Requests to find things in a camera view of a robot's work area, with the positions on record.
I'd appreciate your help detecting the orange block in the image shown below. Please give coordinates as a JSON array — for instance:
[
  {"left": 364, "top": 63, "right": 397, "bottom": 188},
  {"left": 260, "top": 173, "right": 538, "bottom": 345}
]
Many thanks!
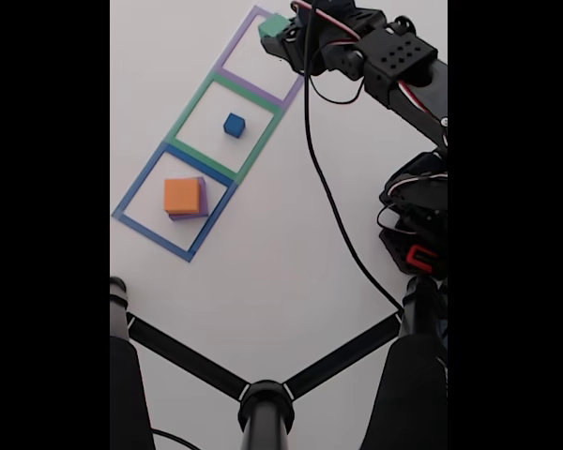
[{"left": 162, "top": 177, "right": 203, "bottom": 217}]

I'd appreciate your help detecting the green tape square frame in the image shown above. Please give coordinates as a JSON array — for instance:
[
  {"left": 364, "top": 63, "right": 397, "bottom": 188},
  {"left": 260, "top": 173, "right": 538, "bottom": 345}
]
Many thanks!
[{"left": 164, "top": 69, "right": 282, "bottom": 184}]

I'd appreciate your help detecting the thick black camera cable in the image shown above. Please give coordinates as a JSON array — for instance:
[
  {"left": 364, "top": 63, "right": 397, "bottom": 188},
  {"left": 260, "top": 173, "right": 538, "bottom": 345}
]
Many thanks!
[{"left": 302, "top": 0, "right": 404, "bottom": 313}]

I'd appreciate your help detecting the white red base servo wire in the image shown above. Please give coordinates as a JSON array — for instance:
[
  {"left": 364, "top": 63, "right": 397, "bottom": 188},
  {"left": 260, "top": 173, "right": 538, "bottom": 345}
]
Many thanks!
[{"left": 376, "top": 171, "right": 449, "bottom": 235}]

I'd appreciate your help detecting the small blue cube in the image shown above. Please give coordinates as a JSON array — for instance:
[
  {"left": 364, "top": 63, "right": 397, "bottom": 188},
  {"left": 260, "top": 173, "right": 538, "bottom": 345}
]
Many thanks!
[{"left": 222, "top": 112, "right": 246, "bottom": 139}]

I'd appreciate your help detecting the blue tape square frame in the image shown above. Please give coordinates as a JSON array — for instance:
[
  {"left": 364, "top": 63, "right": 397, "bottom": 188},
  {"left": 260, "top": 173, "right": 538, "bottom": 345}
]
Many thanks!
[{"left": 111, "top": 142, "right": 239, "bottom": 263}]

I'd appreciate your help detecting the white red gripper servo wire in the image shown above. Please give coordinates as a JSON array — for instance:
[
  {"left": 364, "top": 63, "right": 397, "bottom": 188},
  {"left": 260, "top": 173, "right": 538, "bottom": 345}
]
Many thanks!
[{"left": 290, "top": 0, "right": 362, "bottom": 41}]

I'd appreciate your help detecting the green block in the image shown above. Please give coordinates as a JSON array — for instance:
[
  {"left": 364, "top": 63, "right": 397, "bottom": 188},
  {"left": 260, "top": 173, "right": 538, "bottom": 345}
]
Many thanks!
[{"left": 257, "top": 12, "right": 292, "bottom": 41}]

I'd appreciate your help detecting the thin black cable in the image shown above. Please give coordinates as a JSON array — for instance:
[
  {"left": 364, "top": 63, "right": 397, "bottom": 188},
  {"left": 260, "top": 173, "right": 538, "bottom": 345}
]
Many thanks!
[{"left": 150, "top": 428, "right": 203, "bottom": 450}]

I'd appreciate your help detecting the black tripod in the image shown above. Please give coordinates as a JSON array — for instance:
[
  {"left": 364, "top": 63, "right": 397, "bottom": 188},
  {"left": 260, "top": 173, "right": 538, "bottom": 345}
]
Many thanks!
[{"left": 110, "top": 276, "right": 449, "bottom": 450}]

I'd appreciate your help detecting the purple tape square frame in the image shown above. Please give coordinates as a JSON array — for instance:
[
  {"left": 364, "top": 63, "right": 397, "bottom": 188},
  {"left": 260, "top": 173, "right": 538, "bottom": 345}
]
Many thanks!
[{"left": 214, "top": 4, "right": 306, "bottom": 108}]

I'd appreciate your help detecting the large purple block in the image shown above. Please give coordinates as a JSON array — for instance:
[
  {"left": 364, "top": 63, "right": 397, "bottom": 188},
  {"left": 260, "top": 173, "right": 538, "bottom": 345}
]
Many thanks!
[{"left": 167, "top": 176, "right": 210, "bottom": 221}]

